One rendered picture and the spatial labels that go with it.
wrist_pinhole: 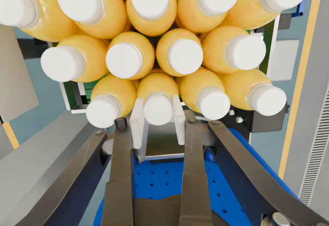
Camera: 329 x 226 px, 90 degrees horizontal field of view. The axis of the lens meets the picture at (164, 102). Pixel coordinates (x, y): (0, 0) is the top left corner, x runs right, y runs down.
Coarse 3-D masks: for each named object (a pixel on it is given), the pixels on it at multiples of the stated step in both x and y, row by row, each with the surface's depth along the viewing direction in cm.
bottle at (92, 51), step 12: (72, 36) 22; (84, 36) 23; (72, 48) 20; (84, 48) 21; (96, 48) 23; (84, 60) 20; (96, 60) 22; (84, 72) 22; (96, 72) 23; (108, 72) 29
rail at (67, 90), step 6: (48, 42) 29; (54, 42) 30; (60, 84) 32; (66, 84) 33; (66, 90) 33; (72, 90) 35; (66, 96) 33; (72, 96) 35; (66, 102) 33; (72, 102) 35
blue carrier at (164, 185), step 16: (208, 160) 39; (144, 176) 35; (160, 176) 35; (176, 176) 35; (208, 176) 34; (144, 192) 31; (160, 192) 31; (176, 192) 31; (224, 192) 30; (224, 208) 28; (240, 208) 27; (96, 224) 26; (240, 224) 25
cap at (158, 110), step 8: (152, 96) 21; (160, 96) 21; (144, 104) 21; (152, 104) 21; (160, 104) 21; (168, 104) 21; (144, 112) 21; (152, 112) 21; (160, 112) 21; (168, 112) 21; (152, 120) 21; (160, 120) 21; (168, 120) 21
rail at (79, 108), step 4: (180, 100) 35; (84, 104) 36; (88, 104) 36; (184, 104) 34; (76, 108) 34; (80, 108) 34; (84, 108) 34; (72, 112) 34; (76, 112) 34; (80, 112) 34; (84, 112) 34
